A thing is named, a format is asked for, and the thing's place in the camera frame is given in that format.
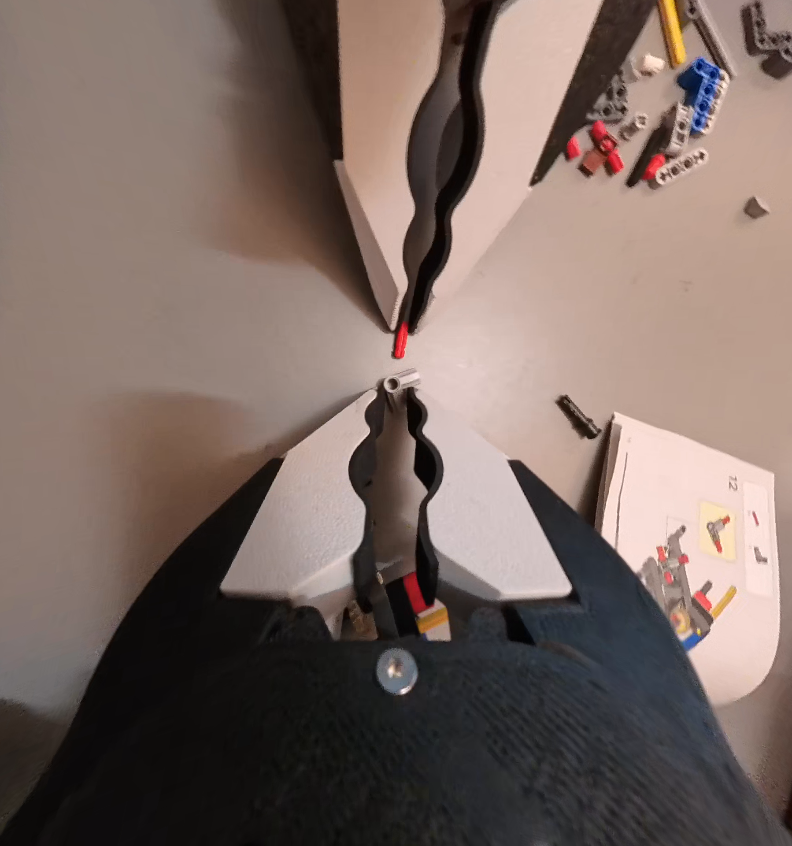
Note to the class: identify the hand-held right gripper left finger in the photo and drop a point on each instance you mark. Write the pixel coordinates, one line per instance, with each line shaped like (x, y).
(303, 522)

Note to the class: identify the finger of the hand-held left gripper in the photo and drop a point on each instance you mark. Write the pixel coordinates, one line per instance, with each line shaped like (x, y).
(376, 99)
(528, 86)

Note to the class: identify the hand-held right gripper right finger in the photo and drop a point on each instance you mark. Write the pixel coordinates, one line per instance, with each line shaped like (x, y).
(495, 522)

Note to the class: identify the partly built lego model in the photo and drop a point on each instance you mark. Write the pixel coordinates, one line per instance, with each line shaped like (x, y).
(412, 595)

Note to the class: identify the grey lego connector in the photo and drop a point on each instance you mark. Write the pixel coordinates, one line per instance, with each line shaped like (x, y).
(401, 382)

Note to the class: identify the red lego pin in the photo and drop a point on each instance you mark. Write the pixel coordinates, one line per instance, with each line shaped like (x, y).
(400, 340)

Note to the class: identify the pile of loose lego pieces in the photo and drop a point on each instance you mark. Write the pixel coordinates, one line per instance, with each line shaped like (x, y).
(700, 86)

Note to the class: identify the black lego pin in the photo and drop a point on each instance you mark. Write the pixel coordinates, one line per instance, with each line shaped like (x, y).
(578, 416)

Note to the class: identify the open lego instruction booklet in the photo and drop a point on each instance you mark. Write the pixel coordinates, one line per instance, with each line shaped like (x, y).
(673, 482)

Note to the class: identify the small grey lego block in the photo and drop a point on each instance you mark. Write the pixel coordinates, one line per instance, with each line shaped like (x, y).
(756, 207)

